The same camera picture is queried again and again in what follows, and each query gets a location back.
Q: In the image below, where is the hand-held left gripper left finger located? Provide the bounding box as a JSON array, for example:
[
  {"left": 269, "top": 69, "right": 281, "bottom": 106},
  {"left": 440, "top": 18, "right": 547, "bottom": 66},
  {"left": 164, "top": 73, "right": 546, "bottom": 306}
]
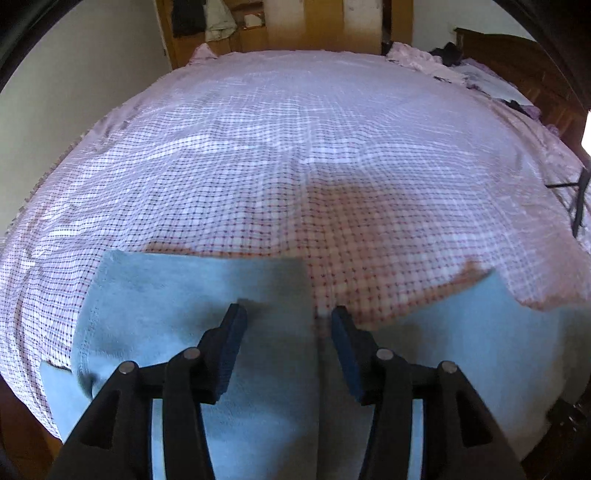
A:
[{"left": 46, "top": 302, "right": 250, "bottom": 480}]

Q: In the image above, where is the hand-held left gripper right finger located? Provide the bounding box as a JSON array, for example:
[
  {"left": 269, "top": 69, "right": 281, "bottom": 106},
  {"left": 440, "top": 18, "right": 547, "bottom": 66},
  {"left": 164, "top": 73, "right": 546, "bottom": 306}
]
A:
[{"left": 330, "top": 305, "right": 527, "bottom": 480}]

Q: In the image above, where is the light blue towel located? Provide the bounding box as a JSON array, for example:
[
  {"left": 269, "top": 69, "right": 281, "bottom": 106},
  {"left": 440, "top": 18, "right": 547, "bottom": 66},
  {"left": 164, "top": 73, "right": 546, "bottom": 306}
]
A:
[{"left": 39, "top": 249, "right": 591, "bottom": 480}]

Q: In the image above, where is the pink checked bed sheet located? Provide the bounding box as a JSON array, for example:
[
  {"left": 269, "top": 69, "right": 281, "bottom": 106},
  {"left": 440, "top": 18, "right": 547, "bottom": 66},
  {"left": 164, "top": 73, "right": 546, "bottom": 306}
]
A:
[{"left": 0, "top": 46, "right": 591, "bottom": 444}]

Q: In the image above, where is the crumpled pink quilt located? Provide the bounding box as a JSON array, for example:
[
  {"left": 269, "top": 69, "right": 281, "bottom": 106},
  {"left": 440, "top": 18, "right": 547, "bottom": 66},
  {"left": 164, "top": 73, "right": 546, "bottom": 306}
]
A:
[{"left": 385, "top": 41, "right": 467, "bottom": 86}]

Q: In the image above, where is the purple cloth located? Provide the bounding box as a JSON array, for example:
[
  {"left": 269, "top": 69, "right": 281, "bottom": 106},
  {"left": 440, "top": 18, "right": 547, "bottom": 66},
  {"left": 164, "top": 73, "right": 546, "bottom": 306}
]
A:
[{"left": 462, "top": 62, "right": 542, "bottom": 121}]

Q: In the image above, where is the black clothing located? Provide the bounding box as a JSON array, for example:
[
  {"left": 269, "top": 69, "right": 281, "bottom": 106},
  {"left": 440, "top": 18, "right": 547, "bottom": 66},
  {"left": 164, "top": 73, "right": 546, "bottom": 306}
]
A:
[{"left": 431, "top": 41, "right": 465, "bottom": 66}]

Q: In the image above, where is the wooden wardrobe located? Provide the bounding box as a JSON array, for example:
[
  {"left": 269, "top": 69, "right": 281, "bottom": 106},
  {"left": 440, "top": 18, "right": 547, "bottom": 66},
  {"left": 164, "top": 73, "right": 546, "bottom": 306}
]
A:
[{"left": 154, "top": 0, "right": 414, "bottom": 70}]

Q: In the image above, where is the pale hanging garment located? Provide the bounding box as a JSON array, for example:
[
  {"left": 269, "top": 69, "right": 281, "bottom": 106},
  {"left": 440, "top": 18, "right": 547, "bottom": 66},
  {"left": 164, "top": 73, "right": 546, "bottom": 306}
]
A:
[{"left": 204, "top": 0, "right": 239, "bottom": 41}]

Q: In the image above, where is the wooden bed headboard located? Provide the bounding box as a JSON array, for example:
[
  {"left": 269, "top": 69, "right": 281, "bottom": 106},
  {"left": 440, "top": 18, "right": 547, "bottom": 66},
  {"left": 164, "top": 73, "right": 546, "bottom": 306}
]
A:
[{"left": 455, "top": 28, "right": 588, "bottom": 148}]

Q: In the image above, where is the dark hanging garment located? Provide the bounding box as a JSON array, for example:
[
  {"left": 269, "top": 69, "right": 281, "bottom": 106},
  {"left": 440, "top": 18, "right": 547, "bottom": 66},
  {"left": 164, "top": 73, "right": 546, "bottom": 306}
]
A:
[{"left": 172, "top": 0, "right": 206, "bottom": 38}]

